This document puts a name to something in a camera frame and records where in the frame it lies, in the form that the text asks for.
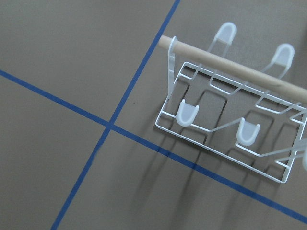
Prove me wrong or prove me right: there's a white wire cup rack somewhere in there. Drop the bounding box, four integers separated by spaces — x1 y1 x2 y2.
155 22 307 184

